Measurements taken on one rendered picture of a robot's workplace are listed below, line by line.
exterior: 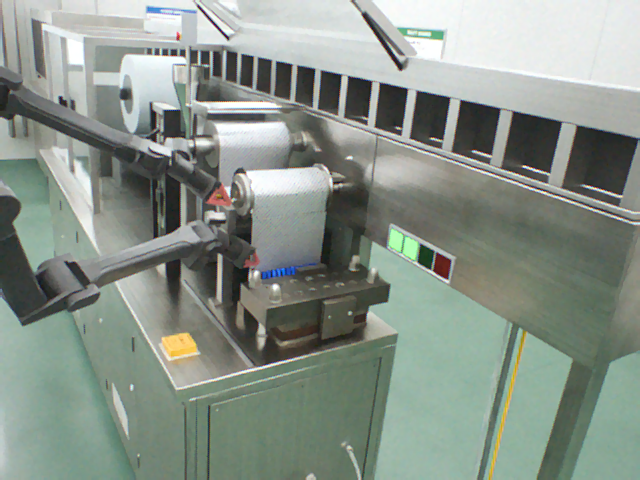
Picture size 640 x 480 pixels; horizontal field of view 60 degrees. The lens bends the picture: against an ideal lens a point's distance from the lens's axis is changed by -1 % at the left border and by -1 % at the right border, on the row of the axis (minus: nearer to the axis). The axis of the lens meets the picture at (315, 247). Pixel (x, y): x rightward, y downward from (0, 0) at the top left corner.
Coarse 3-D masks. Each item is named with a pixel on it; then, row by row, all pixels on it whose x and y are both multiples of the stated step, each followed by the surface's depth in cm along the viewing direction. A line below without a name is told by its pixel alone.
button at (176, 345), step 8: (168, 336) 144; (176, 336) 145; (184, 336) 145; (168, 344) 141; (176, 344) 141; (184, 344) 142; (192, 344) 142; (168, 352) 140; (176, 352) 140; (184, 352) 141; (192, 352) 142
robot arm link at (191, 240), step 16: (192, 224) 135; (160, 240) 126; (176, 240) 129; (192, 240) 131; (208, 240) 134; (64, 256) 110; (112, 256) 115; (128, 256) 118; (144, 256) 120; (160, 256) 124; (176, 256) 130; (80, 272) 110; (96, 272) 111; (112, 272) 114; (128, 272) 119; (96, 288) 109; (64, 304) 105; (80, 304) 107
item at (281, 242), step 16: (256, 224) 153; (272, 224) 156; (288, 224) 159; (304, 224) 162; (320, 224) 165; (256, 240) 155; (272, 240) 158; (288, 240) 161; (304, 240) 164; (320, 240) 167; (272, 256) 160; (288, 256) 163; (304, 256) 166; (320, 256) 170
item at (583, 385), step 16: (352, 240) 198; (368, 240) 196; (368, 256) 199; (576, 368) 127; (608, 368) 126; (576, 384) 127; (592, 384) 125; (576, 400) 128; (592, 400) 128; (560, 416) 132; (576, 416) 128; (560, 432) 133; (576, 432) 130; (560, 448) 133; (576, 448) 133; (544, 464) 138; (560, 464) 134
